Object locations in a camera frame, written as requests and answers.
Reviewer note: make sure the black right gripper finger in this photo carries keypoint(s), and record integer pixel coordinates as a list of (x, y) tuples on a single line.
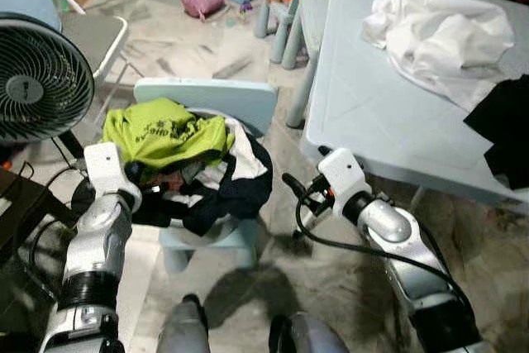
[(295, 183)]

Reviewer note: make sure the lime green garment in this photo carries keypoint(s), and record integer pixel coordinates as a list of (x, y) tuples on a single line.
[(165, 134)]

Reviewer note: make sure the black garment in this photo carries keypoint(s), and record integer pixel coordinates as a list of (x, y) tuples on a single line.
[(504, 130)]

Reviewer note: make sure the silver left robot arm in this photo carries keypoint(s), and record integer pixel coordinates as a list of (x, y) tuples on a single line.
[(95, 245)]

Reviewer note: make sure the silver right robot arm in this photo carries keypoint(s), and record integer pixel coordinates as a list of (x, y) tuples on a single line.
[(388, 225)]

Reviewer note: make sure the white and navy garment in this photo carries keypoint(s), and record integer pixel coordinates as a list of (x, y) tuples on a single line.
[(240, 196)]

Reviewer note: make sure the light blue folding table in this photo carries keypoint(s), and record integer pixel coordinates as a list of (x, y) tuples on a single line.
[(380, 121)]

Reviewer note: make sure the light blue plastic chair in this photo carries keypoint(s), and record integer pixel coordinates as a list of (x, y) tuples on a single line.
[(207, 97)]

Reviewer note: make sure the black grille floor fan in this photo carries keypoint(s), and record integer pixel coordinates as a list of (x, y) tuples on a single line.
[(41, 80)]

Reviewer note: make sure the grey right robot leg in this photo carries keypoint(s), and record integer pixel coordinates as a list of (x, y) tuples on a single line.
[(318, 338)]

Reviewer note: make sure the grey robot leg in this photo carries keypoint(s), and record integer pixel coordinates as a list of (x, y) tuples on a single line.
[(183, 332), (318, 338)]

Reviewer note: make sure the grey folding chair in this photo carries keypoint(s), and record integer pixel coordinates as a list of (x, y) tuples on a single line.
[(91, 39)]

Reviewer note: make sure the grey left robot leg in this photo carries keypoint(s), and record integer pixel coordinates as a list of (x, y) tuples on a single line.
[(183, 332)]

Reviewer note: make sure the white crumpled garment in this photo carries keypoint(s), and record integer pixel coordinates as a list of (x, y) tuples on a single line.
[(438, 39)]

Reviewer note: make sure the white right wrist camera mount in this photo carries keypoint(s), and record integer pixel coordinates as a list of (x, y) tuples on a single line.
[(343, 171)]

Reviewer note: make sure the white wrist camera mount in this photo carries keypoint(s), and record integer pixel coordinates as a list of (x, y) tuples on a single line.
[(107, 167), (343, 171)]

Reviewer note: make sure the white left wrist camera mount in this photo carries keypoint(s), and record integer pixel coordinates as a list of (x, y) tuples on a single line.
[(107, 167)]

